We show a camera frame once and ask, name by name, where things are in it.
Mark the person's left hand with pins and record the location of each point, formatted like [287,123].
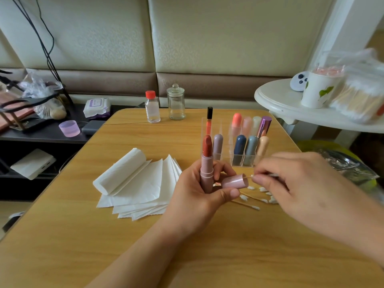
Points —
[192,207]

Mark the person's right hand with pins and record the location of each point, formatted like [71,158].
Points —
[318,198]

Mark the red lipstick dusty pink tube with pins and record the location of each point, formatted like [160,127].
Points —
[207,168]

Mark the dusty pink lipstick cap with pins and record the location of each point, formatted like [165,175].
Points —
[234,181]

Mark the stack of white tissues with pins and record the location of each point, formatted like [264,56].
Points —
[141,189]

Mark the pile of cotton swabs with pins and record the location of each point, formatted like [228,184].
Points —
[264,192]

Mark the red lipstick mauve tube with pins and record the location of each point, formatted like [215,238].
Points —
[218,147]

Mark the clear acrylic lipstick organizer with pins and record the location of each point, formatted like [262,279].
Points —
[240,147]

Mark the white tissue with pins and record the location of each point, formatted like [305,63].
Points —
[120,171]

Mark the person's left forearm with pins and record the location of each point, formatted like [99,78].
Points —
[135,267]

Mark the yellow-green bin with bag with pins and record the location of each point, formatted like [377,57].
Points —
[348,162]

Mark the glass jar with lid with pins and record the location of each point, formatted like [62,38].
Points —
[176,105]

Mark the white round side table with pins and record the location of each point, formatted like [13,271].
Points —
[279,102]

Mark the clear bottle red cap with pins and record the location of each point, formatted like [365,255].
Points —
[153,109]

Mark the white mug green leaf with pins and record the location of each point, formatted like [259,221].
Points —
[318,90]

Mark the white panda figure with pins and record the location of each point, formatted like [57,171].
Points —
[299,81]

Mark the wet wipes pack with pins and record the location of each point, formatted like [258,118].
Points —
[96,108]

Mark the small purple plastic cup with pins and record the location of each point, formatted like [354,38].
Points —
[69,129]

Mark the black low shelf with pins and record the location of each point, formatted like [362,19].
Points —
[45,141]

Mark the white power bank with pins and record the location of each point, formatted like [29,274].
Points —
[33,164]

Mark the beige padded backrest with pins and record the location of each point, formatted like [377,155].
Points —
[240,33]

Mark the crumpled clear plastic bag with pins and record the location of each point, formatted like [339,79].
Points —
[36,87]

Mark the pink tray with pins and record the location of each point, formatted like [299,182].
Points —
[7,117]

